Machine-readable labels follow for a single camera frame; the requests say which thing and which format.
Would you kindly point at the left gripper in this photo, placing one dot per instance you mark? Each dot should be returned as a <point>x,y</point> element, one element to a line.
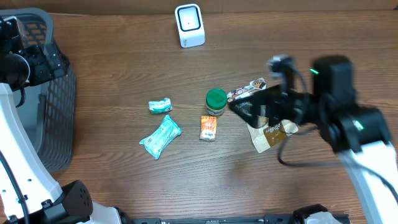
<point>46,71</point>

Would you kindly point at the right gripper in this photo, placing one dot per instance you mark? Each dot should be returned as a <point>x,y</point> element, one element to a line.
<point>270,105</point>

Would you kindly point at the beige brown snack bag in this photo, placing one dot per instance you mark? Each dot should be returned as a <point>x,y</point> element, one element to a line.
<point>265,136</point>

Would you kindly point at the green lid jar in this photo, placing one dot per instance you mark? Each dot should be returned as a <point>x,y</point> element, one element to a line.
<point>216,100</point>

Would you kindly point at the orange snack packet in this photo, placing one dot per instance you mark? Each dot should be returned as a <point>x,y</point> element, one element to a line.
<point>208,128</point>

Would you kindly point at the teal tissue pack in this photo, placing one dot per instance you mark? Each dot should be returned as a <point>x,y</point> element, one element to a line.
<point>161,137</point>

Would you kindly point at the small teal wipes pack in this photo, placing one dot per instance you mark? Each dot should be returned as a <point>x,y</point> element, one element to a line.
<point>162,106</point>

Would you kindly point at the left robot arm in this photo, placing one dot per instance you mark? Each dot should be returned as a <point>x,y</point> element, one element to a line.
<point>29,193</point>

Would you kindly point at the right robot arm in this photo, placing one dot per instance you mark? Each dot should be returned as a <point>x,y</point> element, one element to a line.
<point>358,135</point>

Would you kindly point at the white barcode scanner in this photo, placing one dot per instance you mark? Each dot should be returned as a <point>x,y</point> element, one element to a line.
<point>190,25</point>

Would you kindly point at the grey plastic mesh basket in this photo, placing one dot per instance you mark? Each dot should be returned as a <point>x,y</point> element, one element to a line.
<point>47,111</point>

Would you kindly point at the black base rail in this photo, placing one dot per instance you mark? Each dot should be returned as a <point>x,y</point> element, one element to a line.
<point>266,219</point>

